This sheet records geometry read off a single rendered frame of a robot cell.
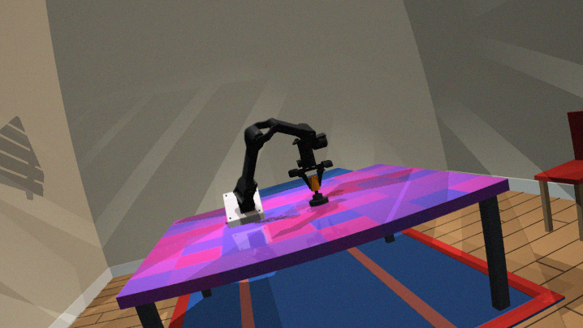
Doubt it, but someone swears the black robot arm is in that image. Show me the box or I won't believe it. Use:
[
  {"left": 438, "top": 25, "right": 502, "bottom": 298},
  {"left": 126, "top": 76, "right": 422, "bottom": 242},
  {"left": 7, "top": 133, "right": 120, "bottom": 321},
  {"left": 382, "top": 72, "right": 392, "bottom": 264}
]
[{"left": 233, "top": 118, "right": 328, "bottom": 214}]

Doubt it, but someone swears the orange knob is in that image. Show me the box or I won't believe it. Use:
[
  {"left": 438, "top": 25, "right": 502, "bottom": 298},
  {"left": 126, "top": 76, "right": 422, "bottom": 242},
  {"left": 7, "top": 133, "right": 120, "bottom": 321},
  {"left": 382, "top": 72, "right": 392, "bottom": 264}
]
[{"left": 308, "top": 175, "right": 320, "bottom": 192}]

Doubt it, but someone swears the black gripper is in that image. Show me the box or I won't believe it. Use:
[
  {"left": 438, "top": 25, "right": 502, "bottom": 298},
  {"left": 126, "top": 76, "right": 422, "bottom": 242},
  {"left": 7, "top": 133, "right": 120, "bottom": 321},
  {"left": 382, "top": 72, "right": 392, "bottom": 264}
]
[{"left": 288, "top": 151, "right": 333, "bottom": 190}]

